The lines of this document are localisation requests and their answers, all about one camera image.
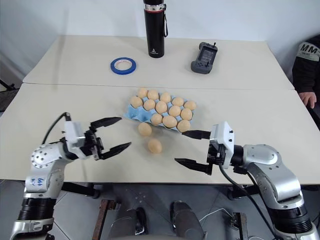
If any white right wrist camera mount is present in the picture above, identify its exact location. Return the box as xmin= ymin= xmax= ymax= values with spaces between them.
xmin=208 ymin=121 xmax=237 ymax=169

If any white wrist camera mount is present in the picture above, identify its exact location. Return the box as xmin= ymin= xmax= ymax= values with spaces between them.
xmin=208 ymin=121 xmax=237 ymax=169
xmin=63 ymin=120 xmax=87 ymax=160

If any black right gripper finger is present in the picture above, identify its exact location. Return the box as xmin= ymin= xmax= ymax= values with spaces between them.
xmin=181 ymin=129 xmax=211 ymax=140
xmin=174 ymin=157 xmax=214 ymax=176

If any blue tape roll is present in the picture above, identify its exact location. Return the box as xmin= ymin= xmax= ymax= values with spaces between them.
xmin=110 ymin=57 xmax=138 ymax=75

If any black table leg frame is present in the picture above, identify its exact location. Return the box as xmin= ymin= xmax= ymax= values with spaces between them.
xmin=61 ymin=181 xmax=101 ymax=200
xmin=226 ymin=184 xmax=261 ymax=201

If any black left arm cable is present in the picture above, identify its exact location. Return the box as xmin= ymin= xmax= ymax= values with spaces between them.
xmin=42 ymin=112 xmax=72 ymax=146

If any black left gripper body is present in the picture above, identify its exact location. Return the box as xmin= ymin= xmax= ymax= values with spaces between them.
xmin=79 ymin=126 xmax=106 ymax=161

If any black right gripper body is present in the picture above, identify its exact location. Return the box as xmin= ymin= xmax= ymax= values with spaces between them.
xmin=205 ymin=139 xmax=226 ymax=167

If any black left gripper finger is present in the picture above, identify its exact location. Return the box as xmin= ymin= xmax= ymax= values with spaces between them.
xmin=100 ymin=141 xmax=133 ymax=161
xmin=89 ymin=116 xmax=124 ymax=131

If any black thermos bottle with strap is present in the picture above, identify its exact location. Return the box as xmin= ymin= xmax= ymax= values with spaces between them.
xmin=143 ymin=0 xmax=169 ymax=59

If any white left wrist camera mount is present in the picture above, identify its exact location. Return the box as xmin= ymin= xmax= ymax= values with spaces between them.
xmin=63 ymin=120 xmax=87 ymax=160

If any white floor cable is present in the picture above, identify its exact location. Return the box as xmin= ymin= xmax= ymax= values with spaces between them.
xmin=199 ymin=207 xmax=234 ymax=224

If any dark rounded shape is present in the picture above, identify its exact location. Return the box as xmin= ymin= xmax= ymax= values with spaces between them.
xmin=113 ymin=206 xmax=149 ymax=240
xmin=169 ymin=200 xmax=208 ymax=240

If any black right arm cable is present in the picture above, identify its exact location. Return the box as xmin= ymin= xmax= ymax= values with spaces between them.
xmin=217 ymin=163 xmax=279 ymax=240

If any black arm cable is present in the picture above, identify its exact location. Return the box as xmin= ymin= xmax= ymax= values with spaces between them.
xmin=217 ymin=163 xmax=279 ymax=240
xmin=42 ymin=112 xmax=72 ymax=146

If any person's bare hand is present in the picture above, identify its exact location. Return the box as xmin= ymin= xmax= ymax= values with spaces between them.
xmin=299 ymin=91 xmax=317 ymax=110

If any black stand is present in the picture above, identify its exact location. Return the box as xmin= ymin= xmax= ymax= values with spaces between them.
xmin=0 ymin=76 xmax=19 ymax=114

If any rusty metal bar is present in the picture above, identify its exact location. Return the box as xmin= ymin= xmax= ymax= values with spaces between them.
xmin=91 ymin=199 xmax=119 ymax=240
xmin=231 ymin=211 xmax=249 ymax=240

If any blue egg carton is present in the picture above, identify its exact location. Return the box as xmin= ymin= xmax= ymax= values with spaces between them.
xmin=122 ymin=94 xmax=198 ymax=134

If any person in black sleeve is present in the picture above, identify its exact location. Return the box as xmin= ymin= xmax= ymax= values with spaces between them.
xmin=291 ymin=34 xmax=320 ymax=94

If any grey handheld controller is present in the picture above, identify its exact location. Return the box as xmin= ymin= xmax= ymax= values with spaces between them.
xmin=190 ymin=41 xmax=218 ymax=74

